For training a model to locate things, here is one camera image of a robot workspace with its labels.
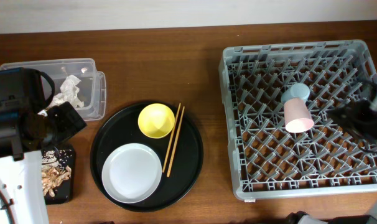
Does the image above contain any white tissue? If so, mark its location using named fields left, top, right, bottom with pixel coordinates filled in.
left=46, top=75, right=84, bottom=110

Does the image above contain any white rice pile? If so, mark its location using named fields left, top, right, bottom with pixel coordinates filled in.
left=42, top=149, right=74, bottom=165

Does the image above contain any peanut shells pile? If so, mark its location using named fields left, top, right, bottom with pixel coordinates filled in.
left=42, top=166, right=72, bottom=197

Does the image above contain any pink cup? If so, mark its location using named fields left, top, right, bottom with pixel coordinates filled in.
left=284, top=98, right=314, bottom=133

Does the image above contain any light blue cup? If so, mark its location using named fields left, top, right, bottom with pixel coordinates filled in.
left=281, top=83, right=310, bottom=104

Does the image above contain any grey dishwasher rack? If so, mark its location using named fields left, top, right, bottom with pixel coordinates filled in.
left=219, top=40, right=377, bottom=202

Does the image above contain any grey round plate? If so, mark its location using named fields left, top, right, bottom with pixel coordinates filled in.
left=101, top=143, right=162, bottom=204

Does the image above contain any yellow saucer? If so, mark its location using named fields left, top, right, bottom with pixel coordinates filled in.
left=137, top=103, right=175, bottom=139

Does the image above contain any wooden chopstick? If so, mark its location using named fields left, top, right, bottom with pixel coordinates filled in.
left=162, top=103, right=181, bottom=173
left=167, top=106, right=185, bottom=177

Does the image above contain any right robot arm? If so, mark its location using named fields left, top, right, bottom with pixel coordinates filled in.
left=281, top=80, right=377, bottom=223

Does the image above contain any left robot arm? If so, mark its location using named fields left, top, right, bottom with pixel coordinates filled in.
left=0, top=67, right=86, bottom=223

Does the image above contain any clear plastic bin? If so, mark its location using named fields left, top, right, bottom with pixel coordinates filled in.
left=0, top=58, right=106, bottom=121

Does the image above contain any round black serving tray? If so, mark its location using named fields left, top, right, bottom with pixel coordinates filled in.
left=90, top=101, right=203, bottom=212

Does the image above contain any black rectangular tray bin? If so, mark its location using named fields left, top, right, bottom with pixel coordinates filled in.
left=41, top=144, right=76, bottom=205

